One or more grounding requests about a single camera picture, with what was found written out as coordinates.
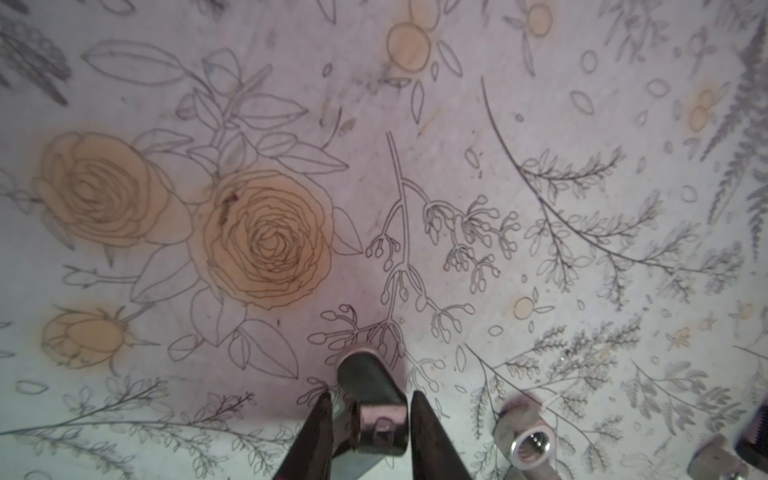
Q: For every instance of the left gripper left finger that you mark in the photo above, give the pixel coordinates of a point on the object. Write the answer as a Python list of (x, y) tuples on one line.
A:
[(310, 456)]

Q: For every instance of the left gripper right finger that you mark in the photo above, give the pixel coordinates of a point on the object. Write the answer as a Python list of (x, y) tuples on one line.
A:
[(433, 454)]

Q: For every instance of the silver nut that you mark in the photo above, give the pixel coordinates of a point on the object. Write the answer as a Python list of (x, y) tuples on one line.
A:
[(713, 461), (526, 440)]

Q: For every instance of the black hex bolt center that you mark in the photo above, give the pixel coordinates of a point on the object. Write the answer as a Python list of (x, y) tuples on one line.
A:
[(752, 445)]

